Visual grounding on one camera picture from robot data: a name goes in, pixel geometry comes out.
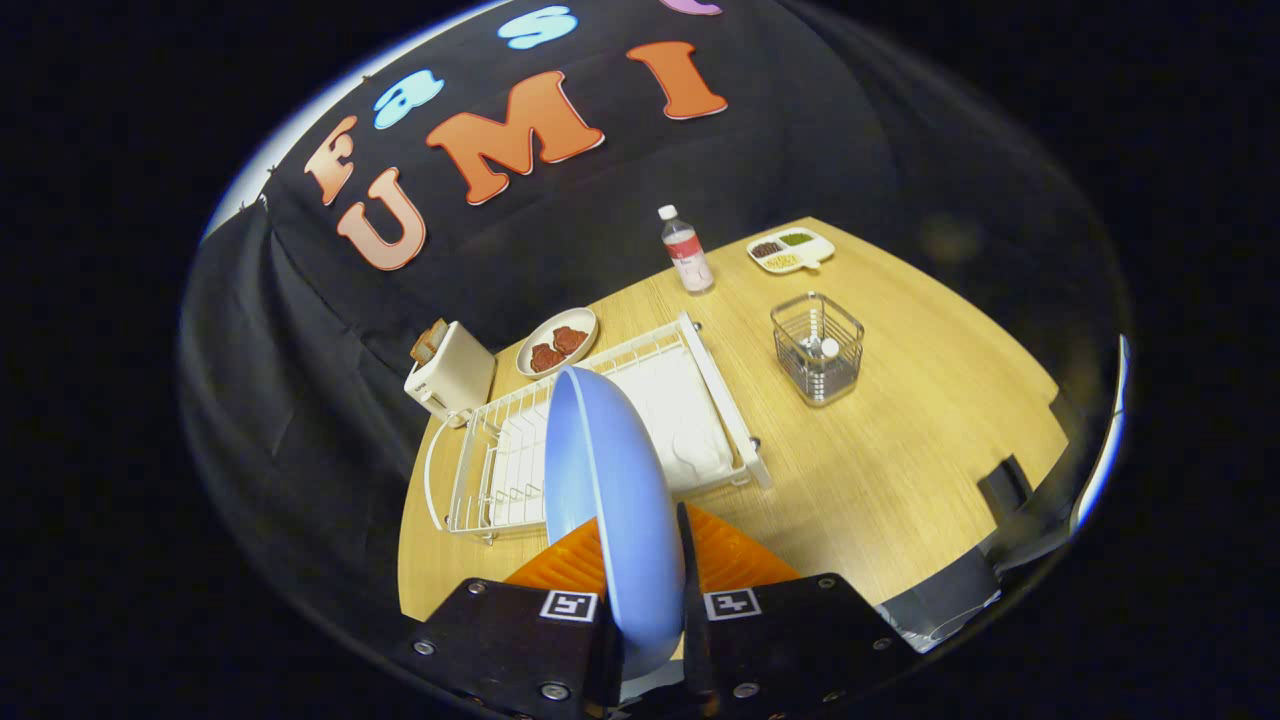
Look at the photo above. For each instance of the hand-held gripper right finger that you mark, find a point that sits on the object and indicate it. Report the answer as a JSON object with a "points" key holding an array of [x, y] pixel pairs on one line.
{"points": [[693, 640]]}

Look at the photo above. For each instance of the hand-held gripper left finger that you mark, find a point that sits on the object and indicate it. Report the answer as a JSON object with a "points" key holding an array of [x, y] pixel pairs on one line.
{"points": [[510, 640]]}

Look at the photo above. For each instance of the blue plate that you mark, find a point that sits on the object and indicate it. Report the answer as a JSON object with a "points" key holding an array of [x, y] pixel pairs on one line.
{"points": [[620, 500]]}

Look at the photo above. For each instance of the white round dish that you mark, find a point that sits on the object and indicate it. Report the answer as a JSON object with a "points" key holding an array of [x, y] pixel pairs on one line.
{"points": [[580, 318]]}

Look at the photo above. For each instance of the white divided snack dish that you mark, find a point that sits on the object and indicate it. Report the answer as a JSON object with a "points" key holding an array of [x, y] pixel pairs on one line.
{"points": [[815, 252]]}

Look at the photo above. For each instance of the white toaster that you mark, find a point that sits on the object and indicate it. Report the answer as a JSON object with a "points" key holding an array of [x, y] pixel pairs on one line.
{"points": [[455, 380]]}

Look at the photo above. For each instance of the red meat piece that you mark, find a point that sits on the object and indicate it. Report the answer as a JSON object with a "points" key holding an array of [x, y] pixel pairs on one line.
{"points": [[546, 358], [570, 340]]}

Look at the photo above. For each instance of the toasted bread slice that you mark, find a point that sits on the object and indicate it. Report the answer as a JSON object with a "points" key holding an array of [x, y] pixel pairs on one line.
{"points": [[438, 333], [422, 350]]}

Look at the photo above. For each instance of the black table clamp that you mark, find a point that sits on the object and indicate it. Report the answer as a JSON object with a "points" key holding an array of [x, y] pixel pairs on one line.
{"points": [[1005, 488]]}

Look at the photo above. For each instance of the clear bottle with red label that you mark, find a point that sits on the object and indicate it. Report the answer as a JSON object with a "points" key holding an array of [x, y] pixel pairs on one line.
{"points": [[688, 260]]}

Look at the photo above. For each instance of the yellow beans pile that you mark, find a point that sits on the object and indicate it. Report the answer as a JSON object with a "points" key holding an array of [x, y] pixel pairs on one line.
{"points": [[782, 262]]}

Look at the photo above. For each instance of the brown beans pile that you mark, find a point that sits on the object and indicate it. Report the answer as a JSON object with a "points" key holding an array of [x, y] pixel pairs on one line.
{"points": [[767, 248]]}

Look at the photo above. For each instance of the green beans pile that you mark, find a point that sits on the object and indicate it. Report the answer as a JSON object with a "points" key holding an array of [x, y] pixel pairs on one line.
{"points": [[796, 238]]}

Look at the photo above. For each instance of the black backdrop cloth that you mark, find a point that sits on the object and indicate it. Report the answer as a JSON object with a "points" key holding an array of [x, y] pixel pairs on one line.
{"points": [[800, 130]]}

